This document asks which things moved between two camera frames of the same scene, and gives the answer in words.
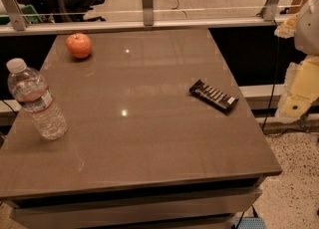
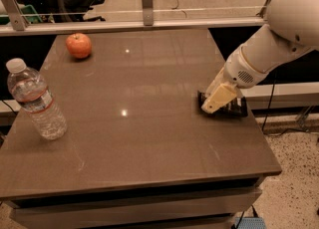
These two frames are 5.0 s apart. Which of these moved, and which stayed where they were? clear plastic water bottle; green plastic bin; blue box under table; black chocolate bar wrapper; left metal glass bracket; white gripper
Moved: black chocolate bar wrapper; white gripper
Stayed: left metal glass bracket; clear plastic water bottle; blue box under table; green plastic bin
